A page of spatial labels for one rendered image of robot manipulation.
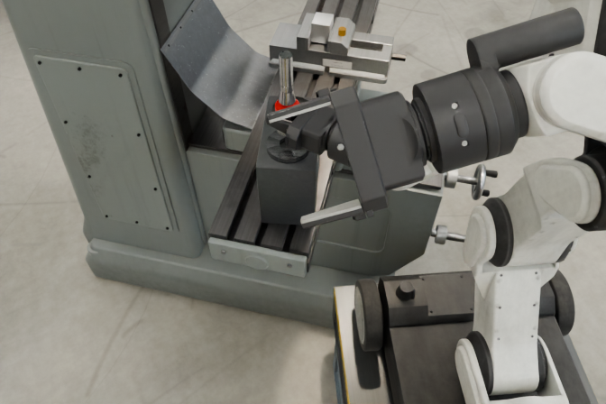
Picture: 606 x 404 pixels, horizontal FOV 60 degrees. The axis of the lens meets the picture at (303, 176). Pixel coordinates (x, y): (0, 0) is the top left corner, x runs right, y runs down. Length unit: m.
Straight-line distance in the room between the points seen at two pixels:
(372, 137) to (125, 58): 1.04
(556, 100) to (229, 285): 1.66
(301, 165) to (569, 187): 0.48
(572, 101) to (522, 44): 0.07
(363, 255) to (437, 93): 1.42
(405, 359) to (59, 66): 1.19
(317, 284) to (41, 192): 1.41
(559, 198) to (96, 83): 1.17
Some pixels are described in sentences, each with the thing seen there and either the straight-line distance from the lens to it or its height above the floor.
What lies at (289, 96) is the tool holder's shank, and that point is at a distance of 0.97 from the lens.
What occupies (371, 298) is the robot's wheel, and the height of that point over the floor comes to 0.60.
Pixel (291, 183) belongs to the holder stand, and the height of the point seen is 1.08.
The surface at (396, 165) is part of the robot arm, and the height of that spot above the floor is 1.54.
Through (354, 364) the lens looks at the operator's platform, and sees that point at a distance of 1.61.
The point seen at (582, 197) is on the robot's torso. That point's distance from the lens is 0.81.
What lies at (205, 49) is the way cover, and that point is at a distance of 1.57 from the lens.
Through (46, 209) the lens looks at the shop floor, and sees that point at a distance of 2.65.
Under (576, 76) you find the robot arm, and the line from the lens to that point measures 0.49.
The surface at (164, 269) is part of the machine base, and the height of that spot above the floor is 0.17.
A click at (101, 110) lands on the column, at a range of 1.61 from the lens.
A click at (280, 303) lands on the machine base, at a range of 1.99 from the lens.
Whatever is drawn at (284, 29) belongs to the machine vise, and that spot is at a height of 1.00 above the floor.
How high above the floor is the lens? 1.90
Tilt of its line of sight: 49 degrees down
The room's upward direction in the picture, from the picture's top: straight up
